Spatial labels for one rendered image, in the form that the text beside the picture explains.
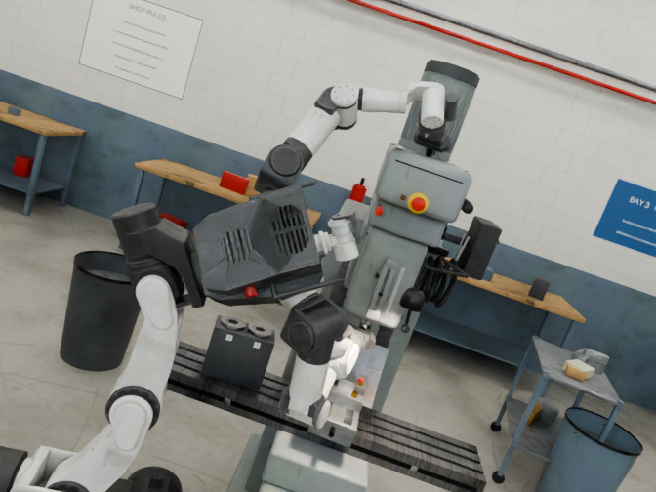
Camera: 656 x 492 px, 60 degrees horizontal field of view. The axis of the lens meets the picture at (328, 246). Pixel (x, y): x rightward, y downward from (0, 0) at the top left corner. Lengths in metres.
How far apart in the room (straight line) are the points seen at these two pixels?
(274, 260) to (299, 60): 4.98
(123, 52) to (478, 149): 3.88
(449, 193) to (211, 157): 4.86
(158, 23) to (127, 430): 5.41
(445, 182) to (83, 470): 1.31
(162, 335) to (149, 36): 5.34
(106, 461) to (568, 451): 2.93
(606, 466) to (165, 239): 3.14
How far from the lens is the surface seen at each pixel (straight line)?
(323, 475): 2.02
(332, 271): 2.38
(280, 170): 1.51
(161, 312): 1.52
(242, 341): 2.06
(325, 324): 1.45
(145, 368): 1.64
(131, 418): 1.66
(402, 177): 1.71
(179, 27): 6.57
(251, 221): 1.39
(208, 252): 1.42
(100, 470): 1.82
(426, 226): 1.83
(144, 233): 1.49
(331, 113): 1.65
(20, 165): 6.94
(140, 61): 6.69
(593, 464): 3.98
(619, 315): 6.91
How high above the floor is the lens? 1.93
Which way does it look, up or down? 13 degrees down
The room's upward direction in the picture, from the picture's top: 19 degrees clockwise
